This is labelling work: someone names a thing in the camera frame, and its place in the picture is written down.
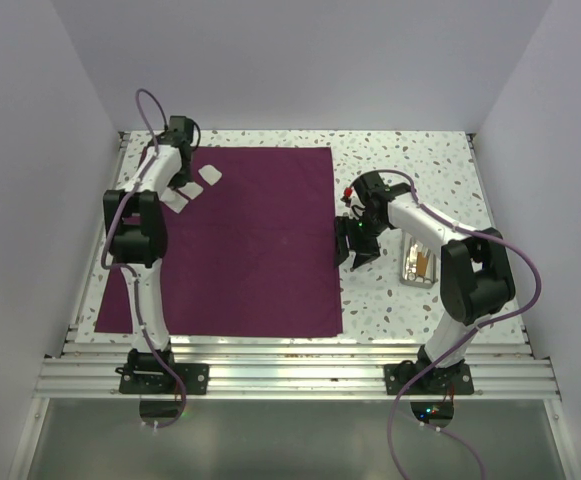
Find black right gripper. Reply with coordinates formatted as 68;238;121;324
334;213;389;269

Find white gauze pad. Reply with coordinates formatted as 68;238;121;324
198;164;222;186
177;182;204;200
160;189;189;214

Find steel forceps scissors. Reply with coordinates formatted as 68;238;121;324
404;239;418;281

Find steel instrument tray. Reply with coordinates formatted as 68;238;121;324
400;233;438;289

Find purple cloth mat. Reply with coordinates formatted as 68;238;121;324
93;145;344;339

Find orange bandage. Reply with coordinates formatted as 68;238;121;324
416;252;429;278

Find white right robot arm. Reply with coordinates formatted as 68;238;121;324
335;170;516;393

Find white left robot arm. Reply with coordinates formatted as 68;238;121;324
101;116;200;393

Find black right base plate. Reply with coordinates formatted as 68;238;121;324
383;360;475;396

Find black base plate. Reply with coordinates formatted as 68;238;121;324
383;360;475;396
115;349;210;395

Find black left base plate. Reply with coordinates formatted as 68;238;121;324
115;349;210;395

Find aluminium rail frame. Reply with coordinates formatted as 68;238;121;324
13;130;580;479

